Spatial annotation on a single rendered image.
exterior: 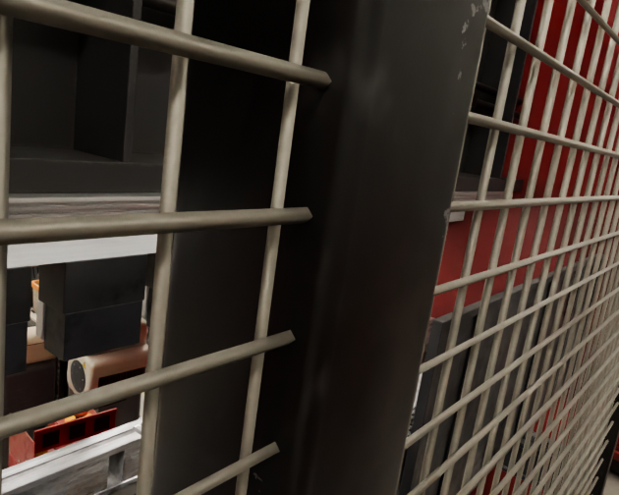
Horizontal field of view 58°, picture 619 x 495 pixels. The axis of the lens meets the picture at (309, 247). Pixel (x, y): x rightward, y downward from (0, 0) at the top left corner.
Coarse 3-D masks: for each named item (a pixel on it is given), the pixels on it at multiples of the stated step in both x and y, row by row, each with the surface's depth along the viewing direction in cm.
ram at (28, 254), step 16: (80, 240) 86; (96, 240) 89; (112, 240) 91; (128, 240) 93; (144, 240) 96; (16, 256) 79; (32, 256) 81; (48, 256) 83; (64, 256) 85; (80, 256) 87; (96, 256) 89; (112, 256) 92
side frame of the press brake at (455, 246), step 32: (576, 32) 175; (544, 64) 181; (544, 96) 182; (576, 96) 176; (608, 128) 171; (544, 160) 184; (576, 160) 178; (480, 224) 199; (512, 224) 192; (544, 224) 185; (576, 224) 179; (448, 256) 207; (480, 256) 200; (576, 256) 180; (608, 256) 174; (480, 288) 200; (576, 384) 183; (512, 480) 199
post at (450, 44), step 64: (256, 0) 11; (320, 0) 10; (384, 0) 10; (448, 0) 11; (192, 64) 12; (320, 64) 10; (384, 64) 10; (448, 64) 12; (192, 128) 13; (256, 128) 11; (320, 128) 10; (384, 128) 11; (448, 128) 13; (192, 192) 13; (256, 192) 11; (320, 192) 10; (384, 192) 11; (448, 192) 14; (192, 256) 13; (256, 256) 12; (320, 256) 11; (384, 256) 12; (192, 320) 13; (320, 320) 11; (384, 320) 12; (192, 384) 13; (320, 384) 11; (384, 384) 13; (192, 448) 14; (256, 448) 12; (320, 448) 12; (384, 448) 14
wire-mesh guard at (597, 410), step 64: (0, 0) 6; (64, 0) 6; (192, 0) 8; (576, 0) 21; (0, 64) 6; (256, 64) 9; (512, 64) 17; (576, 64) 23; (0, 128) 6; (512, 128) 18; (576, 128) 25; (0, 192) 6; (512, 192) 20; (576, 192) 28; (0, 256) 7; (512, 256) 23; (0, 320) 7; (256, 320) 11; (512, 320) 23; (576, 320) 34; (0, 384) 7; (128, 384) 8; (256, 384) 11; (0, 448) 7; (576, 448) 50
